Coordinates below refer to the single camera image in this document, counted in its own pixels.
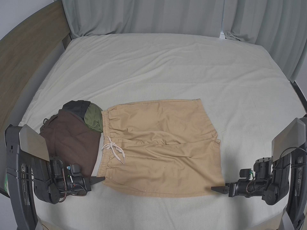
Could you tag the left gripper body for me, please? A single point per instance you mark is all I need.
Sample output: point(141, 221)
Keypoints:
point(79, 184)

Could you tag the brown garment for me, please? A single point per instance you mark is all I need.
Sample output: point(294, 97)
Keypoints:
point(72, 140)

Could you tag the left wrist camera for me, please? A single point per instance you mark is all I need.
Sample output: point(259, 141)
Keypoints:
point(75, 169)

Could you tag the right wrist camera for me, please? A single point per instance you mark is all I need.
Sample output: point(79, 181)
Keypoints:
point(245, 173)

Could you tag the green garment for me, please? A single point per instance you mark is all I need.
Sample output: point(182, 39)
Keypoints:
point(93, 118)

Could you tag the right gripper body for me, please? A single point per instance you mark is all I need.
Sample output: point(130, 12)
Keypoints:
point(239, 188)

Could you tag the black garment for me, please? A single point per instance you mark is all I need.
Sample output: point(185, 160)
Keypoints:
point(75, 108)

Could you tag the grey-green curtain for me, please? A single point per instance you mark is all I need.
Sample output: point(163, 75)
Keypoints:
point(268, 15)
point(144, 8)

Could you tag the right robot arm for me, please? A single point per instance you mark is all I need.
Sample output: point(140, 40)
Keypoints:
point(285, 176)

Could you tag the bed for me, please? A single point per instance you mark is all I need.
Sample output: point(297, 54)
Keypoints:
point(168, 68)

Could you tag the beige shorts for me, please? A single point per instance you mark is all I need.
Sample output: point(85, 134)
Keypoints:
point(163, 147)

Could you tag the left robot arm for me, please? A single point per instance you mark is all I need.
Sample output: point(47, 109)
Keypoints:
point(21, 176)

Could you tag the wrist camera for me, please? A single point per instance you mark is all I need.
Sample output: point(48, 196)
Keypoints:
point(245, 173)
point(75, 169)

